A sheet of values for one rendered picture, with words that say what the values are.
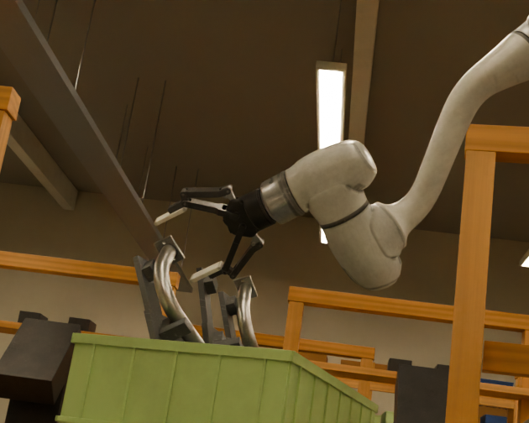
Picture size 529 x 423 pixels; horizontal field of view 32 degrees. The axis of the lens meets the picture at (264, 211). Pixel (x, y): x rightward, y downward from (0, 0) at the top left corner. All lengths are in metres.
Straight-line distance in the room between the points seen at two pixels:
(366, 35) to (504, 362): 4.85
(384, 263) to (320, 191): 0.18
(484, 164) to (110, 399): 1.65
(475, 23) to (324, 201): 6.12
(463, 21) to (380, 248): 6.07
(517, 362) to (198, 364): 1.48
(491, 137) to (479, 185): 0.16
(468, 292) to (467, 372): 0.24
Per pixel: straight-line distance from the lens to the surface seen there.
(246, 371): 1.52
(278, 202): 1.69
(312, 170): 1.67
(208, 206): 1.75
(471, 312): 2.79
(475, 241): 2.84
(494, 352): 2.86
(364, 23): 7.23
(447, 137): 1.78
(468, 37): 7.93
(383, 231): 1.71
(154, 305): 1.76
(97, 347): 1.65
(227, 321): 2.03
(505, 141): 2.96
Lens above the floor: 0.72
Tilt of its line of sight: 17 degrees up
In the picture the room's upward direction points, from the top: 8 degrees clockwise
